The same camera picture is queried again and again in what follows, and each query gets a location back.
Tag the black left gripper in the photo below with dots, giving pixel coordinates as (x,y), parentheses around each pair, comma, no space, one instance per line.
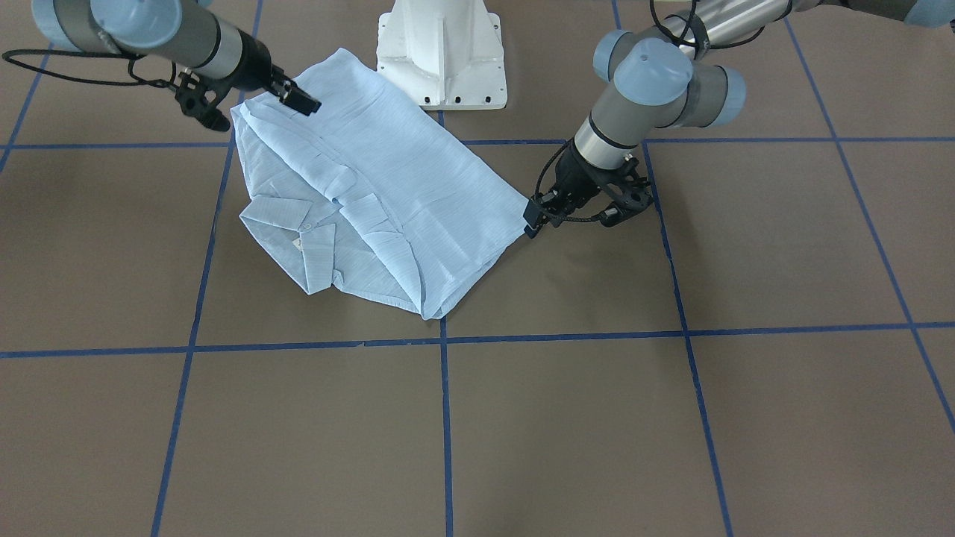
(574,174)

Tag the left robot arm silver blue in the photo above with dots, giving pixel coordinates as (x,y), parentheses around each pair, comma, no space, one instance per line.
(655,79)

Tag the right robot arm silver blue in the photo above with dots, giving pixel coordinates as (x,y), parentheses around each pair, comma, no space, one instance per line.
(210,55)

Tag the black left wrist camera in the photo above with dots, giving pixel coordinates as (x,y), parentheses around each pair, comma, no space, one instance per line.
(630,192)

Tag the light blue button shirt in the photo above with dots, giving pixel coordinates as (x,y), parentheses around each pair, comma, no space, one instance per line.
(369,194)

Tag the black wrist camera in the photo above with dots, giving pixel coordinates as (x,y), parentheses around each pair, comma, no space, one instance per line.
(630,192)
(199,98)

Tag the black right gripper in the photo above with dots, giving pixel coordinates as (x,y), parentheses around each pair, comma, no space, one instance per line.
(256,67)

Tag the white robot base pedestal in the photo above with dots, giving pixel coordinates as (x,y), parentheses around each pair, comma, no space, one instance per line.
(445,55)

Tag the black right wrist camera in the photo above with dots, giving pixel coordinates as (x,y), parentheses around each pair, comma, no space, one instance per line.
(199,98)

